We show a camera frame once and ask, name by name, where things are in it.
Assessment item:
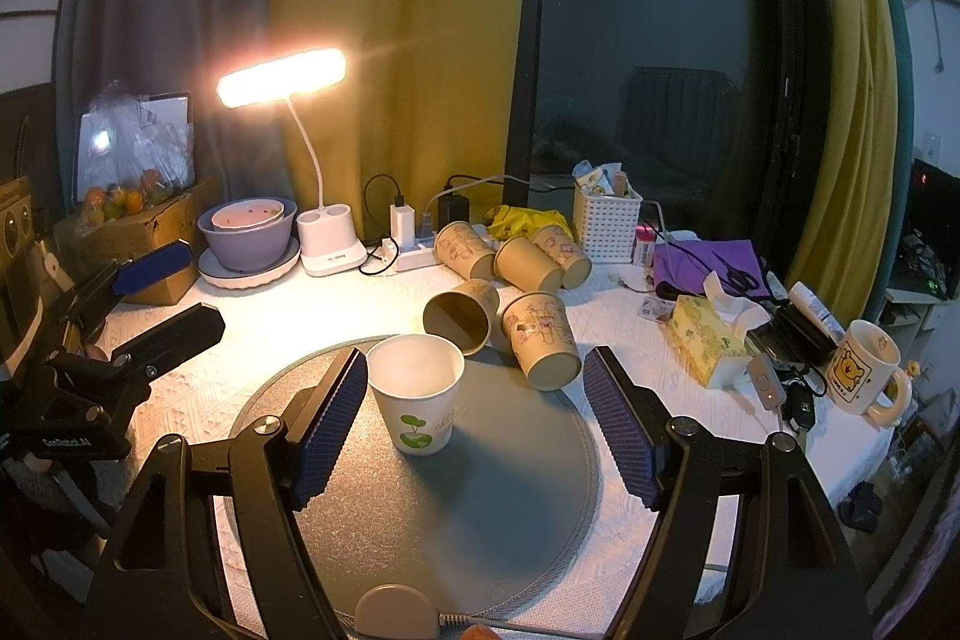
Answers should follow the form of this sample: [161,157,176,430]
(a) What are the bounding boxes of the white round device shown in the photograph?
[355,584,440,640]

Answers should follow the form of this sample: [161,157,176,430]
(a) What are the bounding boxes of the black scissors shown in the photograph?
[667,242,762,296]

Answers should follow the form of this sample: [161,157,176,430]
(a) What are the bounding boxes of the white desk lamp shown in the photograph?
[216,47,368,278]

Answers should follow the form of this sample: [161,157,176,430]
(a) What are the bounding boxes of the black cable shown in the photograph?
[358,173,406,277]

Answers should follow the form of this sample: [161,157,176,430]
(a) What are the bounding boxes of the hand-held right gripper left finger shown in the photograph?
[94,346,370,640]

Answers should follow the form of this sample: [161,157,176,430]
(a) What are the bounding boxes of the yellow tissue box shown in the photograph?
[667,271,770,390]

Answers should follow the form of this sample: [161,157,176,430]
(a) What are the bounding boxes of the black pouch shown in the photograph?
[750,302,837,371]

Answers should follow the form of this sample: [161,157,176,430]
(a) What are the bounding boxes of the black key fob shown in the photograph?
[780,377,818,431]

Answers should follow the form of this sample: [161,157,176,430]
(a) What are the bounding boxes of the yellow curtain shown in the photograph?
[787,0,901,311]
[266,0,541,251]

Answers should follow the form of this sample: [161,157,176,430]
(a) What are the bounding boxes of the purple bowl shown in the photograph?
[198,199,299,274]

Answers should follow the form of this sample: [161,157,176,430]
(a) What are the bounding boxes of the white paper cup green print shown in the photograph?
[365,334,466,457]

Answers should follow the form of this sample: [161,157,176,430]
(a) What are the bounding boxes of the clear plastic bag of fruit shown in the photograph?
[75,81,197,221]

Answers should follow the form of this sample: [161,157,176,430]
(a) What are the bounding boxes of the cardboard box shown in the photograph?
[52,179,222,307]

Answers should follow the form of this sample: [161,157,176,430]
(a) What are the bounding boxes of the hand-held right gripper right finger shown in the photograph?
[582,344,877,640]

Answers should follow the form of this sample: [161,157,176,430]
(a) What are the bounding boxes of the yellow cloth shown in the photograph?
[484,205,575,244]

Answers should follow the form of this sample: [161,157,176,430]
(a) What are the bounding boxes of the round grey mat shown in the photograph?
[225,334,601,618]

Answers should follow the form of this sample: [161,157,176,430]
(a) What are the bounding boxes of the pink bowl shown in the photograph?
[211,199,286,232]

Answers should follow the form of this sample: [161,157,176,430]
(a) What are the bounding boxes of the dark slipper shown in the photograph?
[840,482,882,532]

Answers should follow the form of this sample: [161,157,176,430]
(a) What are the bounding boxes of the white switch device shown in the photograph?
[746,353,787,408]

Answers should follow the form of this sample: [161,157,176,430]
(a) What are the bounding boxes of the grey curtain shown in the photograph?
[52,0,278,214]

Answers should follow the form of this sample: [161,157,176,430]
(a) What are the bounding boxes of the white squeeze tube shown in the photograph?
[787,281,847,341]

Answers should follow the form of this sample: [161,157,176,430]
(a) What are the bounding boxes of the dark glass window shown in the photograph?
[525,0,826,236]

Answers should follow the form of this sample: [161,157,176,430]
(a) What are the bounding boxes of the white charger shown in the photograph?
[390,201,415,251]

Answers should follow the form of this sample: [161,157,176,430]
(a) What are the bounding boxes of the brown paper cup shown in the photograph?
[493,235,565,294]
[501,291,584,392]
[422,278,502,356]
[531,225,593,290]
[435,221,497,281]

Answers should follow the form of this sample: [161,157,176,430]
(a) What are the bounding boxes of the white mug yellow bear print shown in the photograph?
[827,319,914,427]

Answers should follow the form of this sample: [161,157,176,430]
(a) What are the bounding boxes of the purple cloth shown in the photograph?
[652,239,773,304]

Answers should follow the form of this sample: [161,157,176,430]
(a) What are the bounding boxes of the white plastic basket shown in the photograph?
[574,182,644,264]

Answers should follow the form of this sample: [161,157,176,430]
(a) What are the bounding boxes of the white plate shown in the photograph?
[198,239,301,292]

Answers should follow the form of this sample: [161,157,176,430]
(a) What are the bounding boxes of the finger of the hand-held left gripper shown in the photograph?
[64,239,197,341]
[112,302,226,378]

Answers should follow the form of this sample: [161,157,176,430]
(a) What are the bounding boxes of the white power strip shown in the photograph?
[364,235,440,274]

